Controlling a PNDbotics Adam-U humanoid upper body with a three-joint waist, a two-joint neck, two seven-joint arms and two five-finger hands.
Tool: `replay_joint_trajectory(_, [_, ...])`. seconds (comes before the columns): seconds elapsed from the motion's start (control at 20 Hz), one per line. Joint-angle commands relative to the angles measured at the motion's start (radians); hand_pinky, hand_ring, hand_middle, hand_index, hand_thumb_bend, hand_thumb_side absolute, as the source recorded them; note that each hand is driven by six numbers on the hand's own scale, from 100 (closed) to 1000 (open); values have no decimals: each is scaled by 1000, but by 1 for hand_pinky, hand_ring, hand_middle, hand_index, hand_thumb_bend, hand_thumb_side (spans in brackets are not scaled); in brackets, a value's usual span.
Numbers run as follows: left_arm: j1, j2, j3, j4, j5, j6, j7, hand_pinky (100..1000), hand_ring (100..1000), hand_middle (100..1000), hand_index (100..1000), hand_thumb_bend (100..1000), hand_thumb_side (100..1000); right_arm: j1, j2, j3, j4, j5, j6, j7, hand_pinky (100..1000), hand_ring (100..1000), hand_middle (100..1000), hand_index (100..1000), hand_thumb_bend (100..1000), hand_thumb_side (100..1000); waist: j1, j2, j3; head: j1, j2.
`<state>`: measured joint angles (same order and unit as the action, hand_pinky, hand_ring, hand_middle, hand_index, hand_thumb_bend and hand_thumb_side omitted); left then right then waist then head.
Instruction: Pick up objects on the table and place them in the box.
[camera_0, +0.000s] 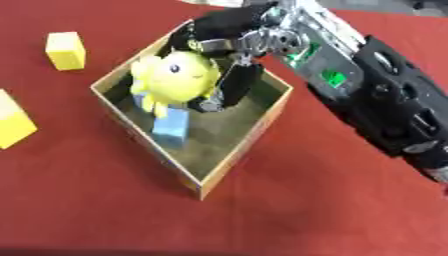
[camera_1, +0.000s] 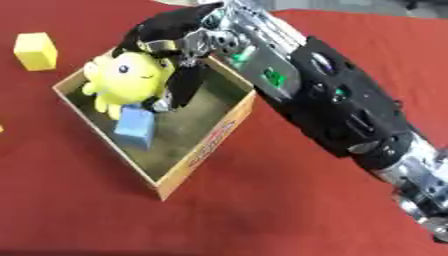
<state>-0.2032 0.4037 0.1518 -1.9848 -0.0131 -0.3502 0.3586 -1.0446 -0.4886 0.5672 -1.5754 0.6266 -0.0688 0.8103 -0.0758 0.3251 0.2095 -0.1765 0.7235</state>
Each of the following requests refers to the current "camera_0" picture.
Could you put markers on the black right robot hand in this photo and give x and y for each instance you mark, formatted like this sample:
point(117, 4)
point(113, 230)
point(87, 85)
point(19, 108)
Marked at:
point(230, 25)

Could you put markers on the yellow fish soft toy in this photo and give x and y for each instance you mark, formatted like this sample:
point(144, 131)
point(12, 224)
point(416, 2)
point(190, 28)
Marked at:
point(175, 78)

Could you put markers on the silver and black right robot arm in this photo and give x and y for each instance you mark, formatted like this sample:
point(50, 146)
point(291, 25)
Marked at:
point(373, 86)

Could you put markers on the tan cardboard box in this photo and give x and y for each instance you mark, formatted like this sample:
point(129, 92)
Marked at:
point(233, 133)

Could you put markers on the light blue block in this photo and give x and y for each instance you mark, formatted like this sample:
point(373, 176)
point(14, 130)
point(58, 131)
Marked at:
point(172, 125)

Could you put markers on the small yellow block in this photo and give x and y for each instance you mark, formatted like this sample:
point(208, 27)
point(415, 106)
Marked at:
point(65, 50)

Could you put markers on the large yellow block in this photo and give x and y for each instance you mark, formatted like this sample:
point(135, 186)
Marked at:
point(11, 125)

